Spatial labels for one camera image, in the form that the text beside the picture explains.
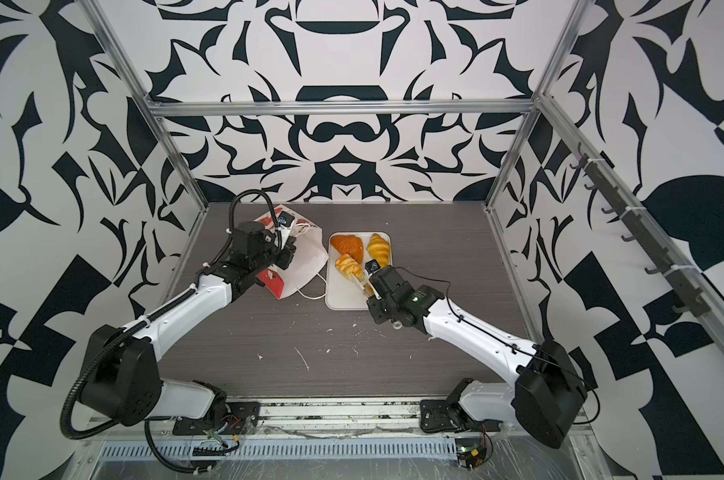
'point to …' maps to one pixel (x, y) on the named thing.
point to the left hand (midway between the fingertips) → (291, 231)
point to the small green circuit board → (471, 457)
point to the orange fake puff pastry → (351, 245)
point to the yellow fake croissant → (379, 249)
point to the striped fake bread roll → (349, 267)
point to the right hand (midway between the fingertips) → (378, 299)
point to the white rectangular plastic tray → (341, 294)
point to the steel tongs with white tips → (367, 279)
